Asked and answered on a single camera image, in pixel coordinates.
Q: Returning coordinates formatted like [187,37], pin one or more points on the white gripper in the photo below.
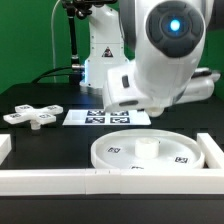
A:
[158,84]

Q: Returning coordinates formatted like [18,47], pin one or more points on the white round table top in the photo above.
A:
[146,149]

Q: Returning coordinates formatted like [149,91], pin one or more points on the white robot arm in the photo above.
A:
[145,53]

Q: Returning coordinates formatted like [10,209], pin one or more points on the white marker sheet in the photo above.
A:
[94,117]

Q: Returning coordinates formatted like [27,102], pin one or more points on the white cross-shaped table base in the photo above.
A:
[36,117]

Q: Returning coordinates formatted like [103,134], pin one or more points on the white front fence bar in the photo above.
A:
[99,181]

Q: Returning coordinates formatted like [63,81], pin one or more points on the white fence bar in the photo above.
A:
[214,156]
[99,181]

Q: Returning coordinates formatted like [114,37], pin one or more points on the white right fence bar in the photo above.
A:
[214,156]

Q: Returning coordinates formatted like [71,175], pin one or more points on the white left fence block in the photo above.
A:
[5,146]

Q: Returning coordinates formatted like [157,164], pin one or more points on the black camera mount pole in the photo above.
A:
[80,9]

